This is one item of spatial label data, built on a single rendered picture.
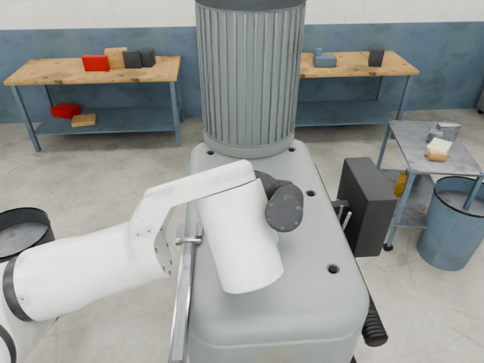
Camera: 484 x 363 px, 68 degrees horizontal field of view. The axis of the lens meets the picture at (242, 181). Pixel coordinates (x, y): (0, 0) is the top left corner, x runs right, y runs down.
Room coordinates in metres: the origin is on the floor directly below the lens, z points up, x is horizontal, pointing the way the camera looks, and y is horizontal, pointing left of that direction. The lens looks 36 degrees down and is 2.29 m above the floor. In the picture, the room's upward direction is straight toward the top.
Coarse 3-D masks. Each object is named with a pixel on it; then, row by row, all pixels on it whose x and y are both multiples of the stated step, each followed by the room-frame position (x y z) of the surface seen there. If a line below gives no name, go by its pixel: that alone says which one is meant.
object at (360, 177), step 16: (352, 160) 0.86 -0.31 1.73; (368, 160) 0.86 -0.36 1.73; (352, 176) 0.80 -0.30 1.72; (368, 176) 0.78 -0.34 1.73; (352, 192) 0.78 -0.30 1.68; (368, 192) 0.72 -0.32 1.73; (384, 192) 0.72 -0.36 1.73; (352, 208) 0.75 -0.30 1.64; (368, 208) 0.68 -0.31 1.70; (384, 208) 0.69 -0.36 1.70; (352, 224) 0.73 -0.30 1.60; (368, 224) 0.68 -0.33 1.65; (384, 224) 0.69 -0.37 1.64; (352, 240) 0.71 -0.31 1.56; (368, 240) 0.69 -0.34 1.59; (384, 240) 0.69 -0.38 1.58; (368, 256) 0.69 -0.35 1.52
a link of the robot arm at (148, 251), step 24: (216, 168) 0.28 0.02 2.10; (240, 168) 0.28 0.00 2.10; (168, 192) 0.26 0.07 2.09; (192, 192) 0.26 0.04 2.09; (216, 192) 0.26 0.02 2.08; (144, 216) 0.24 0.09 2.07; (168, 216) 0.26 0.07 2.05; (144, 240) 0.23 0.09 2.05; (144, 264) 0.22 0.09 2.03; (168, 264) 0.24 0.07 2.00
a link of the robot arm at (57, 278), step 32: (32, 256) 0.23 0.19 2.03; (64, 256) 0.23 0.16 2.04; (96, 256) 0.22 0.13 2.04; (0, 288) 0.20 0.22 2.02; (32, 288) 0.20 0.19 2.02; (64, 288) 0.20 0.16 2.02; (96, 288) 0.21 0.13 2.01; (128, 288) 0.22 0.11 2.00; (0, 320) 0.18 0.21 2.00; (32, 320) 0.20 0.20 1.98
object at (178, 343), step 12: (180, 228) 0.41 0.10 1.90; (180, 240) 0.38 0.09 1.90; (192, 240) 0.38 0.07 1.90; (192, 252) 0.36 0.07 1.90; (180, 264) 0.34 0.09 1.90; (192, 264) 0.34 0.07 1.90; (180, 276) 0.32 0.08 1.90; (192, 276) 0.32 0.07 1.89; (180, 288) 0.30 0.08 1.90; (180, 300) 0.28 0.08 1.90; (180, 312) 0.26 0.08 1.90; (180, 324) 0.24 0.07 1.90; (180, 336) 0.23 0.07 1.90; (180, 348) 0.22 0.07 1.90; (168, 360) 0.20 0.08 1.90; (180, 360) 0.20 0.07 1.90
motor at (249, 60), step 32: (224, 0) 0.62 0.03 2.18; (256, 0) 0.61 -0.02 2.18; (288, 0) 0.63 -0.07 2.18; (224, 32) 0.62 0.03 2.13; (256, 32) 0.61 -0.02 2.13; (288, 32) 0.64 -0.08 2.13; (224, 64) 0.63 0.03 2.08; (256, 64) 0.62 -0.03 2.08; (288, 64) 0.64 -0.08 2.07; (224, 96) 0.63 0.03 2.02; (256, 96) 0.62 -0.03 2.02; (288, 96) 0.65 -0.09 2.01; (224, 128) 0.63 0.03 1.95; (256, 128) 0.62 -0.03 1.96; (288, 128) 0.65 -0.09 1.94
